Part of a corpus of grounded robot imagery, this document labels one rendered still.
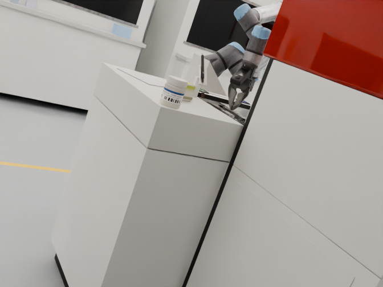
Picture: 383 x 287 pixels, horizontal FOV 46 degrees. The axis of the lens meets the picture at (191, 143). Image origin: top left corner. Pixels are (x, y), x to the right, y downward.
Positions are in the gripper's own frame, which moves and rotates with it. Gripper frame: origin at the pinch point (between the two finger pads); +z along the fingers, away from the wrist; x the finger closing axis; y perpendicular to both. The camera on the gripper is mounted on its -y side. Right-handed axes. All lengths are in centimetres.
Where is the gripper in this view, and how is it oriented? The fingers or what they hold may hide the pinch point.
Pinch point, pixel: (232, 107)
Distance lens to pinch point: 193.1
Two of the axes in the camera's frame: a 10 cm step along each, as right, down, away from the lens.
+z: -3.3, 9.1, 2.4
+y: 4.0, -0.9, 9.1
